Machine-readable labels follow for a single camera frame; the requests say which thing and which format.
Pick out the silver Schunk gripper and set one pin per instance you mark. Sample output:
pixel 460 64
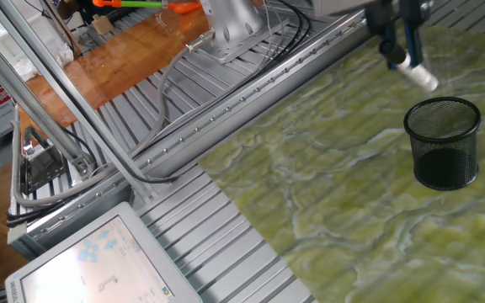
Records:
pixel 339 6

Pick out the white marker pen black cap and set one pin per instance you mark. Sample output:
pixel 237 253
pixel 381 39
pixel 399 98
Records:
pixel 421 78

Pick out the silver grey UR5 robot arm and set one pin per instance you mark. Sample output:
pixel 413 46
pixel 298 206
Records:
pixel 234 21

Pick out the black mesh pen holder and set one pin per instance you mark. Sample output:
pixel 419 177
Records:
pixel 444 168

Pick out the orange green toy tool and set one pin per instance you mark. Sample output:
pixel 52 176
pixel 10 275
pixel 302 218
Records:
pixel 141 4

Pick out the small wooden block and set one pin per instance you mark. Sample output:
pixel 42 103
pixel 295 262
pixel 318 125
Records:
pixel 102 25

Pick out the white crumpled plastic bag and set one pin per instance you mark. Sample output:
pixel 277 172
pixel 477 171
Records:
pixel 25 67

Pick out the white teach pendant screen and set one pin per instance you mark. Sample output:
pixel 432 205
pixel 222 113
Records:
pixel 99 261

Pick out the aluminium frame post with bracket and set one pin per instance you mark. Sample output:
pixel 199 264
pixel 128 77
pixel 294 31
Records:
pixel 72 101

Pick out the metal bracket box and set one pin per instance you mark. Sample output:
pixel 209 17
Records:
pixel 42 168

